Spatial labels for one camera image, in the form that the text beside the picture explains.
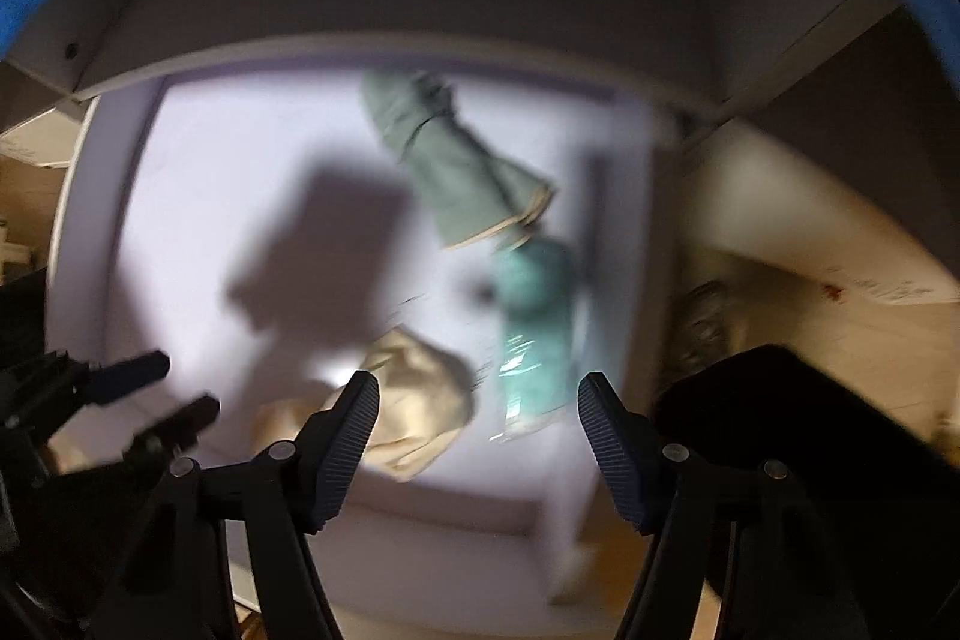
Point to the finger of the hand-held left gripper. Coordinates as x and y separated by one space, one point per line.
184 419
131 374

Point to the mint green garment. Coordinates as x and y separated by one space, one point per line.
536 325

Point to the white floral cabinet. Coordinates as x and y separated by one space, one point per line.
825 235
30 149

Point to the cream cloth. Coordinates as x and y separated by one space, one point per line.
420 400

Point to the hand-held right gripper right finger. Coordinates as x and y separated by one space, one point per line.
607 452

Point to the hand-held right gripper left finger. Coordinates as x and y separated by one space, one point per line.
345 452

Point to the sage green garment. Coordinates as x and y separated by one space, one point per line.
450 175

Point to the white drawer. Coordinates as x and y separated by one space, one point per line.
225 160

